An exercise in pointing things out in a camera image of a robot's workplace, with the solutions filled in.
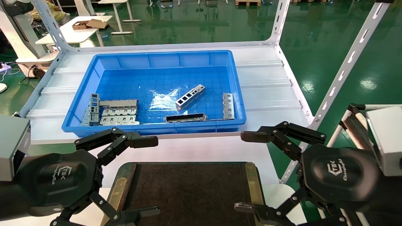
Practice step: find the white metal shelf rack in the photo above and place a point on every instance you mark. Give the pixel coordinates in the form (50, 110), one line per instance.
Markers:
(267, 91)

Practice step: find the silver slotted metal part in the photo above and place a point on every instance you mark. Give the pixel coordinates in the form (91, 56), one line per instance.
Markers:
(228, 106)
(119, 111)
(119, 121)

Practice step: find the dark hollow metal part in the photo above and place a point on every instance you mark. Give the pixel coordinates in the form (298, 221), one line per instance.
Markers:
(185, 118)

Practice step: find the blue plastic bin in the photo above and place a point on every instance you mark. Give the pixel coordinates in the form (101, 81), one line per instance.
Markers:
(188, 59)

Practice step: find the white tube frame cart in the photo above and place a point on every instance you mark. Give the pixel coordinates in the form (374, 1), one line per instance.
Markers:
(356, 128)

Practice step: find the white table with boxes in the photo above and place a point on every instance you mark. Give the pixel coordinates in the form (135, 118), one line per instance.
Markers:
(67, 33)

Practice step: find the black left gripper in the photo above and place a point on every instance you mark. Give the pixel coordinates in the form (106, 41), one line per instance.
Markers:
(59, 182)

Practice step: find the white power strip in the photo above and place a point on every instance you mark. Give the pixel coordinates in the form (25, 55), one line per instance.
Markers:
(3, 67)

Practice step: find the white empty table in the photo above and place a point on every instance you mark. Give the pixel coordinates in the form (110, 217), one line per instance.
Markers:
(116, 15)

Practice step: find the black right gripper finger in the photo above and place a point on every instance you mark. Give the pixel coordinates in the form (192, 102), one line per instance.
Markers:
(254, 135)

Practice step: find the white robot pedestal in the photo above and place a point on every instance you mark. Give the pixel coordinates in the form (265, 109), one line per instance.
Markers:
(19, 34)

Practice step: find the silver ladder-shaped metal part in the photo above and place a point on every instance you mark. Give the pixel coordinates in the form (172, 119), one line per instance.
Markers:
(190, 97)

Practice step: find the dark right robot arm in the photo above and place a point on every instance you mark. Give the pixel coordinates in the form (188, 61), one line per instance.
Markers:
(391, 201)

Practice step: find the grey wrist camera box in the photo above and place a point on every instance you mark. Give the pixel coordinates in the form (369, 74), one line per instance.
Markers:
(388, 141)
(12, 147)

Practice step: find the person in yellow shirt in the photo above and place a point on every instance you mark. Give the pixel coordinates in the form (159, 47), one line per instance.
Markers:
(56, 11)

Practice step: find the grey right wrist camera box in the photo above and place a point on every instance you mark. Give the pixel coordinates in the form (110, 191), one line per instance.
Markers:
(388, 141)

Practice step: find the clear plastic film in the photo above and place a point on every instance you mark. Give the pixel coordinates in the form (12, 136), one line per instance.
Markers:
(160, 100)

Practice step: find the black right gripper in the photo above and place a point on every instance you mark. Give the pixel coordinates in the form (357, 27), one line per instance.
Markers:
(340, 177)

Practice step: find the flat brown cardboard piece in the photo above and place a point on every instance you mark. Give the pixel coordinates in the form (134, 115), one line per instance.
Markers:
(97, 23)

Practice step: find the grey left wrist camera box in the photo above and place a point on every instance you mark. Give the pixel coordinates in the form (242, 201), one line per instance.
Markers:
(12, 147)

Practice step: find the grey ladder-shaped metal part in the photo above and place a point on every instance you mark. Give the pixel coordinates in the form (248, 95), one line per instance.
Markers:
(94, 118)

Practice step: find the white round floor base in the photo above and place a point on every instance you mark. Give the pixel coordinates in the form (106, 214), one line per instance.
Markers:
(2, 88)

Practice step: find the black tray with brass edges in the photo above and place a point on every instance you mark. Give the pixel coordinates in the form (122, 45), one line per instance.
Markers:
(188, 194)

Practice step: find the wooden pallet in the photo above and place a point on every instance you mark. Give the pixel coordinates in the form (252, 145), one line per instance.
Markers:
(248, 2)

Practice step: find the open brown cardboard box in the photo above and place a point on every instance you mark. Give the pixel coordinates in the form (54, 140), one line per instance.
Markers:
(80, 25)

